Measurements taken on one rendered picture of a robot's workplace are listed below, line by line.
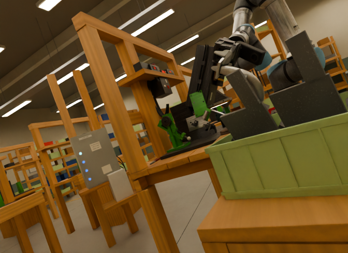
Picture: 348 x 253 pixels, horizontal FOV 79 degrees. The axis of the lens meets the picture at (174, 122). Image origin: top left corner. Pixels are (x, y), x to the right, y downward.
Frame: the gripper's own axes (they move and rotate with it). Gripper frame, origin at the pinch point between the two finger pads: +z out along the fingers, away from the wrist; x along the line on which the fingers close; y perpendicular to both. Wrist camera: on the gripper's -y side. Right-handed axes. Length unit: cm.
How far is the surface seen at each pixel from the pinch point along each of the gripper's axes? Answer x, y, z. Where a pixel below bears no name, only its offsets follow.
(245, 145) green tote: -10.6, -13.5, 17.4
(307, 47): 12.1, -18.4, 2.4
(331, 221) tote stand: -6.7, -32.1, 31.7
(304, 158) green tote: -6.1, -26.5, 19.0
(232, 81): -0.4, -3.9, 5.2
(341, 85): -396, -275, -861
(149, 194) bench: -89, 26, 8
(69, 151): -658, 591, -239
